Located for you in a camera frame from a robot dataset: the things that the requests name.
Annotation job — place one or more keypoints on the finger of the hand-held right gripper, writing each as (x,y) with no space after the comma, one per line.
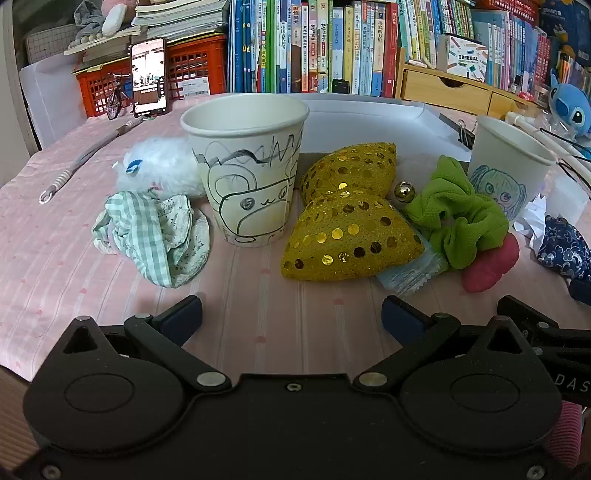
(581,293)
(545,330)

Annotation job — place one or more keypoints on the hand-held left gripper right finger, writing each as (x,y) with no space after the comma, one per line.
(401,318)

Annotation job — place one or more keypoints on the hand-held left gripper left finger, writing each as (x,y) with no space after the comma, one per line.
(182,318)

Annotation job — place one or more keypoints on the pink fuzzy scrunchie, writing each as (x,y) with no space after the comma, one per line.
(491,270)

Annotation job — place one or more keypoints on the green checkered cloth scrunchie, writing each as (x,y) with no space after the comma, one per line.
(152,235)

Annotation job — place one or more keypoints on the gold sequin bow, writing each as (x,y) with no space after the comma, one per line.
(346,230)

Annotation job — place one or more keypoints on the white fluffy plush ball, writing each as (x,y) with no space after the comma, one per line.
(161,161)

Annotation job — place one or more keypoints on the grey cardboard box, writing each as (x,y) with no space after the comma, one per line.
(369,124)

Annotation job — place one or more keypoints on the person's right forearm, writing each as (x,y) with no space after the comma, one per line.
(565,434)

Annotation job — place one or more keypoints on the crumpled white paper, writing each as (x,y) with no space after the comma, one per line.
(531,221)

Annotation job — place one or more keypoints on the pink tablecloth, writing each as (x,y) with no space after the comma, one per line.
(277,300)

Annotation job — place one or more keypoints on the small gold bell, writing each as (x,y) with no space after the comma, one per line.
(404,192)

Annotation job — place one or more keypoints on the paper cup with black drawing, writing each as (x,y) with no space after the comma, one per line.
(249,184)

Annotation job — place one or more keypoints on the paper cup with blue drawing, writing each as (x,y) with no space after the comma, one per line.
(508,161)

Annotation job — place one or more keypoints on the white bent tube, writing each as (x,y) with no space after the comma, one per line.
(545,131)

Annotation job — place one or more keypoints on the blue plush toy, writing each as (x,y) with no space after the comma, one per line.
(570,106)

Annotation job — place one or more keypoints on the black binder clip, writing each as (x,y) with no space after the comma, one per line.
(466,136)

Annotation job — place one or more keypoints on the small pink trinket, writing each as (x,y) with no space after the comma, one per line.
(526,95)

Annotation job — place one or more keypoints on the bundle of colour pens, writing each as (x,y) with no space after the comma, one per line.
(572,71)

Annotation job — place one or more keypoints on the miniature bicycle model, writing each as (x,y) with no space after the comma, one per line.
(117,97)

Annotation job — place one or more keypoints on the wooden drawer organizer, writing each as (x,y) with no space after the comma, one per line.
(443,90)

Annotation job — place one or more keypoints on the small black toy handbag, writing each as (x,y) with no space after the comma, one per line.
(341,86)

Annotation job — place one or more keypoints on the smartphone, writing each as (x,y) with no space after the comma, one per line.
(148,76)

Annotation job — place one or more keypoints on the row of blue pink books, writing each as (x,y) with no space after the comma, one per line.
(512,55)

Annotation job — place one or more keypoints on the white translucent board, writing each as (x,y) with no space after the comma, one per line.
(51,106)

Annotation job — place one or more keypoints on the red plastic crate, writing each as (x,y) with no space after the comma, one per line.
(198,64)

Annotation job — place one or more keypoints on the white printed carton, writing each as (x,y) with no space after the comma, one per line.
(461,57)

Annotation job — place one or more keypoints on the dark blue cartoon box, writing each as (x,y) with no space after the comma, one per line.
(565,21)

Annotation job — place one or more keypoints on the row of tall colourful books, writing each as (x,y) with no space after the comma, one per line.
(314,46)

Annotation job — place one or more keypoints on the row of green spined books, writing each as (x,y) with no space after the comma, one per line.
(429,27)

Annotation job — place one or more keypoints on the stack of lying books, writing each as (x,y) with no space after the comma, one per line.
(180,21)

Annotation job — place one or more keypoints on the white grid basket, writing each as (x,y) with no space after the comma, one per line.
(48,44)

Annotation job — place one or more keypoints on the pink plush toy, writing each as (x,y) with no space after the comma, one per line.
(114,18)

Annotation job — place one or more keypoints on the grey plush toy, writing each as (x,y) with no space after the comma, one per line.
(87,18)

